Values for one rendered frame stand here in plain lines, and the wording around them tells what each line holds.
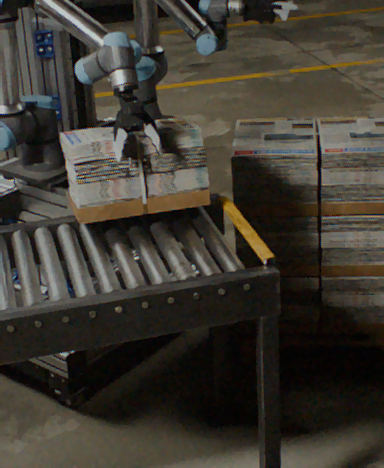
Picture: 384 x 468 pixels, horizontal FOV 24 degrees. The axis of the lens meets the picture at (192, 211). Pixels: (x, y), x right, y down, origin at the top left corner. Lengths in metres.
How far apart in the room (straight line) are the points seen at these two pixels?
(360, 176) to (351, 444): 0.86
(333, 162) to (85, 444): 1.22
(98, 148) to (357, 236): 1.03
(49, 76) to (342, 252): 1.17
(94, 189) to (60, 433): 0.96
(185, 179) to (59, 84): 0.79
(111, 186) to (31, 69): 0.78
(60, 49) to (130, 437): 1.31
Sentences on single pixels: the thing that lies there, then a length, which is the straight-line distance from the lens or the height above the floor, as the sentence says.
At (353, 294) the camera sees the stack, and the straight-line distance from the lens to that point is 3.25.
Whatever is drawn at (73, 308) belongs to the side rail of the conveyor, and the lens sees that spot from 2.22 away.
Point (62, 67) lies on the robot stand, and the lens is 3.17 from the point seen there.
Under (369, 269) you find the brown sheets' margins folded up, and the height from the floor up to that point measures 0.40.
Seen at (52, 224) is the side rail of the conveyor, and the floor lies 0.80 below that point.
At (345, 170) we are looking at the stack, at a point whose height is 0.76.
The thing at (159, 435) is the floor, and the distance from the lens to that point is 3.10.
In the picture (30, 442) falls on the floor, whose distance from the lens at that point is 3.15.
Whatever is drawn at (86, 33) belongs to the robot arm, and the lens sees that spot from 2.75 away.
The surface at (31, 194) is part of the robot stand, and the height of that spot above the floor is 0.73.
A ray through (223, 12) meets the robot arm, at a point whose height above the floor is 1.20.
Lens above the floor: 1.88
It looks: 24 degrees down
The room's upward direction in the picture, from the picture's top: 3 degrees counter-clockwise
